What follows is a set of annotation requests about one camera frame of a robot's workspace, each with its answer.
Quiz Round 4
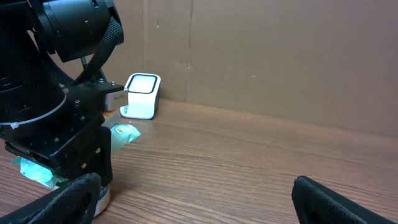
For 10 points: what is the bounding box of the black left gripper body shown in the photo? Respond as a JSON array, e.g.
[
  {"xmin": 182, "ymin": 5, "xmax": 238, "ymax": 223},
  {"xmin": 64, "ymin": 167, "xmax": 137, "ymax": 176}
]
[{"xmin": 1, "ymin": 82, "xmax": 124, "ymax": 186}]

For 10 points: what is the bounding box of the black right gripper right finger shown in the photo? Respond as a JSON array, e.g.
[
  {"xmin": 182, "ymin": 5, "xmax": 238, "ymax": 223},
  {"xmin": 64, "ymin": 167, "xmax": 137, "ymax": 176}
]
[{"xmin": 292, "ymin": 175, "xmax": 395, "ymax": 224}]

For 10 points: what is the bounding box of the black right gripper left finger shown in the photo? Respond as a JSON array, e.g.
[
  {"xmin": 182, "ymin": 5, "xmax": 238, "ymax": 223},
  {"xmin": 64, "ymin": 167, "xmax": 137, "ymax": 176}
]
[{"xmin": 1, "ymin": 173, "xmax": 101, "ymax": 224}]

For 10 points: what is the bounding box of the green lidded can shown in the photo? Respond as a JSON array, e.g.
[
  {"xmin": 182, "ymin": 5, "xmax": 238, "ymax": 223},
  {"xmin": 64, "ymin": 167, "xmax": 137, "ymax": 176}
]
[{"xmin": 94, "ymin": 185, "xmax": 110, "ymax": 217}]

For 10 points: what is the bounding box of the teal snack bag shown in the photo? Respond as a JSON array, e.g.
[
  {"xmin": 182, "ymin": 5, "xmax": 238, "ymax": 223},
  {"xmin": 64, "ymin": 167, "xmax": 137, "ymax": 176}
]
[{"xmin": 11, "ymin": 124, "xmax": 141, "ymax": 189}]

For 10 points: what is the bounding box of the orange tissue pack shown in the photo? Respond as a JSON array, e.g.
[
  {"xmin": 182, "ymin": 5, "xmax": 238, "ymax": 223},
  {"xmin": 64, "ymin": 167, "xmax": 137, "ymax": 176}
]
[{"xmin": 102, "ymin": 110, "xmax": 120, "ymax": 128}]

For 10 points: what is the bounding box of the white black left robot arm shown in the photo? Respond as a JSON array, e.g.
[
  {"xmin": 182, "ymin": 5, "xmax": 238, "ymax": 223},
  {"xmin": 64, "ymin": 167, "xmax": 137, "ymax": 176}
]
[{"xmin": 1, "ymin": 0, "xmax": 128, "ymax": 186}]

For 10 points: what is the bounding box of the white barcode scanner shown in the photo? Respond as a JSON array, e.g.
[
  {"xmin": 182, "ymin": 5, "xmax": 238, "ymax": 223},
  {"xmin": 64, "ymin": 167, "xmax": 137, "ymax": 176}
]
[{"xmin": 120, "ymin": 73, "xmax": 161, "ymax": 119}]

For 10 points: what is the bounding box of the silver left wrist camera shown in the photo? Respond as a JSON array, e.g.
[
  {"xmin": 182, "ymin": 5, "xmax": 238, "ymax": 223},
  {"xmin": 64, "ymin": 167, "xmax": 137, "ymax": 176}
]
[{"xmin": 104, "ymin": 90, "xmax": 128, "ymax": 111}]

